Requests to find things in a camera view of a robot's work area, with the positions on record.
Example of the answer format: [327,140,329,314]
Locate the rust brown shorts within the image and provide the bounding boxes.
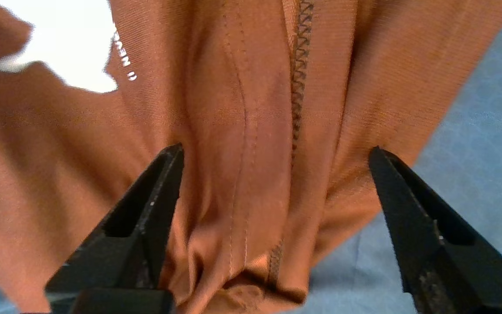
[0,0,502,314]

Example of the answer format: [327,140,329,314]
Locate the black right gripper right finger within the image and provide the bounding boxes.
[368,146,502,314]

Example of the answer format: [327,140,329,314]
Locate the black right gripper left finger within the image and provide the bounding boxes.
[44,143,185,314]

